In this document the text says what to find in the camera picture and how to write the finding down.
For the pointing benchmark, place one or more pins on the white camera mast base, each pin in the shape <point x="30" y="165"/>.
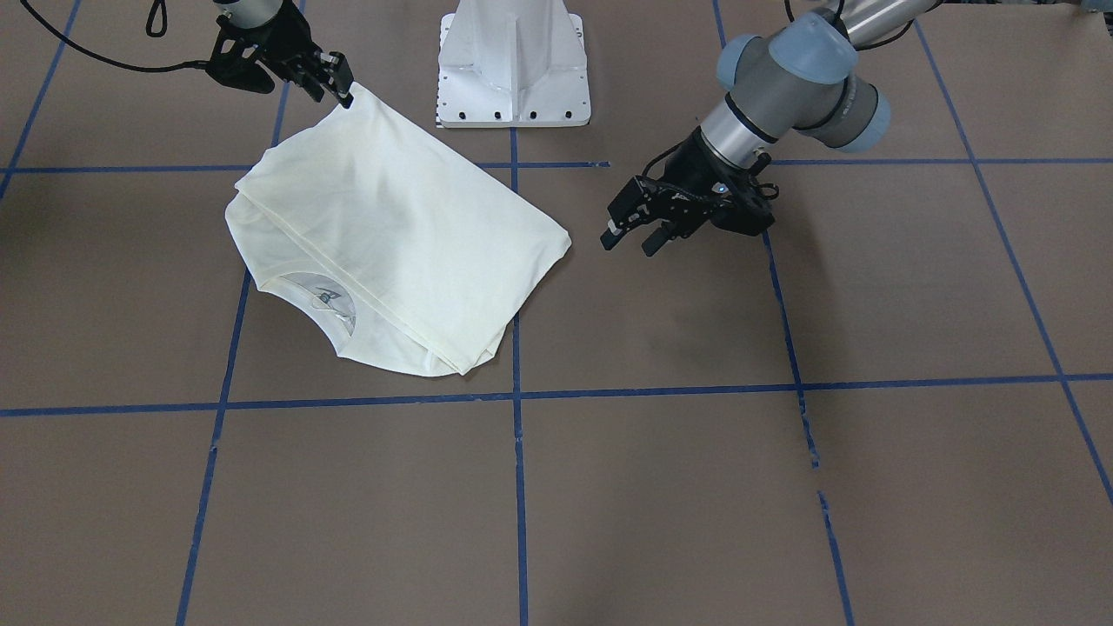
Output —
<point x="508" y="64"/>

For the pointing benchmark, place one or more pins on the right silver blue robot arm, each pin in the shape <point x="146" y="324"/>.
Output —
<point x="248" y="14"/>

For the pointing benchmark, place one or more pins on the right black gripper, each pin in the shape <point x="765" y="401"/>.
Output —
<point x="280" y="41"/>

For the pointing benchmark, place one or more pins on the cream long-sleeve cat shirt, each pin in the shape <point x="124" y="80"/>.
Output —
<point x="405" y="254"/>

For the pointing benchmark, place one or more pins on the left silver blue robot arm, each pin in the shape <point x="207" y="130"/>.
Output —
<point x="801" y="79"/>

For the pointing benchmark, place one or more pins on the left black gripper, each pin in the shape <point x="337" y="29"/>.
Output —
<point x="693" y="159"/>

